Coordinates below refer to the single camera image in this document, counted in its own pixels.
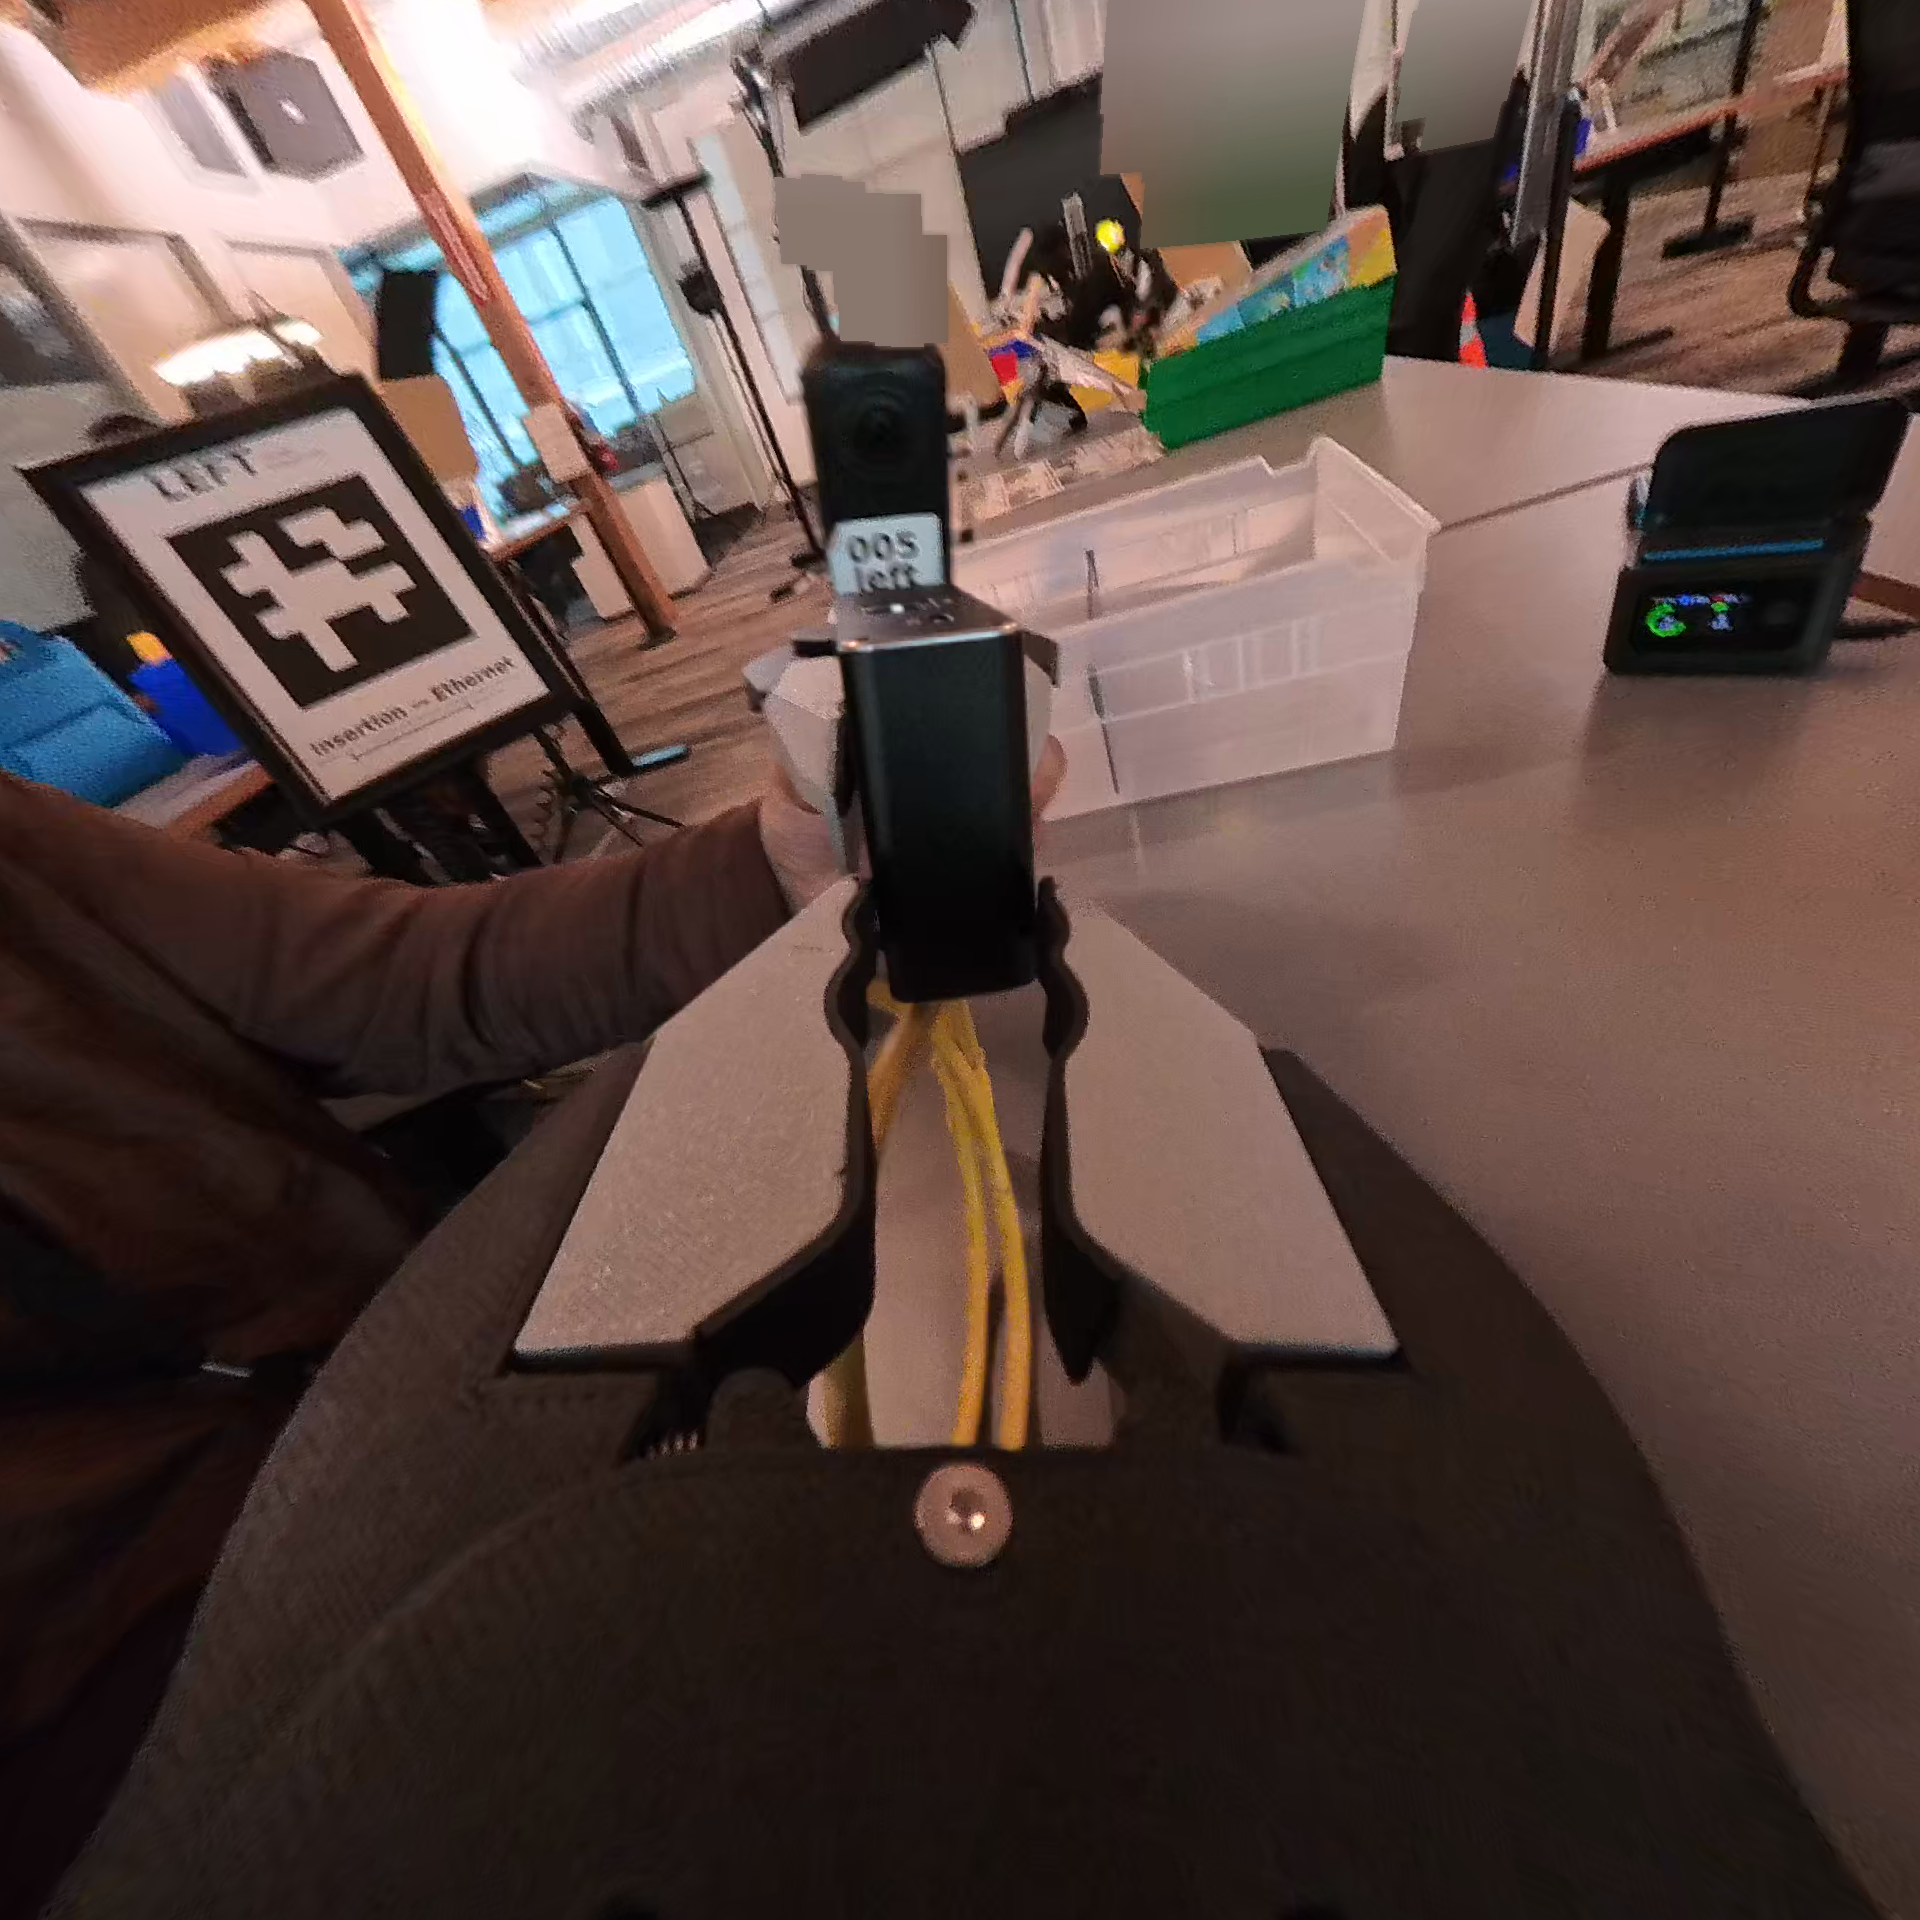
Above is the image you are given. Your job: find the green plastic bin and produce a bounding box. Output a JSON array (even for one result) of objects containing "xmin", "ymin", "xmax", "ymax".
[{"xmin": 1140, "ymin": 278, "xmax": 1396, "ymax": 454}]

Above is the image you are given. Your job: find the person's left forearm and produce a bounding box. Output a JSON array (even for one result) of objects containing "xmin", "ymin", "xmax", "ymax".
[{"xmin": 0, "ymin": 774, "xmax": 793, "ymax": 1105}]

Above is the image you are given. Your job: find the person's left hand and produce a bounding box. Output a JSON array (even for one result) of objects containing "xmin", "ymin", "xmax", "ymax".
[{"xmin": 757, "ymin": 796, "xmax": 858, "ymax": 916}]

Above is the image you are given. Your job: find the clear plastic bin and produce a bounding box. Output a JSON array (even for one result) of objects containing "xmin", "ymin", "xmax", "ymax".
[{"xmin": 950, "ymin": 440, "xmax": 1441, "ymax": 819}]

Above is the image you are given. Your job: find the small black screen device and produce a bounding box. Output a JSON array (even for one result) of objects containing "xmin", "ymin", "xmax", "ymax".
[{"xmin": 1602, "ymin": 398, "xmax": 1913, "ymax": 676}]

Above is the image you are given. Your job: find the black network switch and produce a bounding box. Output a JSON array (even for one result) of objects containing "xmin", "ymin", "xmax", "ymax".
[{"xmin": 831, "ymin": 591, "xmax": 1039, "ymax": 1003}]

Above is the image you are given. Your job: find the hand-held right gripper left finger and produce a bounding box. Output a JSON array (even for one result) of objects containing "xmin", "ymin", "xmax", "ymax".
[{"xmin": 512, "ymin": 883, "xmax": 879, "ymax": 1378}]

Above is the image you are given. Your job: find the yellow ethernet cable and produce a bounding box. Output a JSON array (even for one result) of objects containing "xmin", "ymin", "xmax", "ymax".
[{"xmin": 816, "ymin": 991, "xmax": 1037, "ymax": 1454}]

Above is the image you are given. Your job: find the framed marker sign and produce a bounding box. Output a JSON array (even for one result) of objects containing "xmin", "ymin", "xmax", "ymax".
[{"xmin": 18, "ymin": 376, "xmax": 586, "ymax": 830}]

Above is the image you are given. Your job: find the blue bag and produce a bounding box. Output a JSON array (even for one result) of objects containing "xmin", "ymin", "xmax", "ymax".
[{"xmin": 0, "ymin": 622, "xmax": 183, "ymax": 811}]

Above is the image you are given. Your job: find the black easel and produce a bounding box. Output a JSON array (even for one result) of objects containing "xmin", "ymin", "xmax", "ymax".
[{"xmin": 269, "ymin": 704, "xmax": 692, "ymax": 888}]

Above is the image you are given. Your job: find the colourful picture box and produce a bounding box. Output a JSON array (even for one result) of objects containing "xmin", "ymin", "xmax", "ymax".
[{"xmin": 1183, "ymin": 201, "xmax": 1396, "ymax": 354}]

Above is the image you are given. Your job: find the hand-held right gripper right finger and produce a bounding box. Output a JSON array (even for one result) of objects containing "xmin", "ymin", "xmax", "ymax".
[{"xmin": 1031, "ymin": 881, "xmax": 1404, "ymax": 1378}]

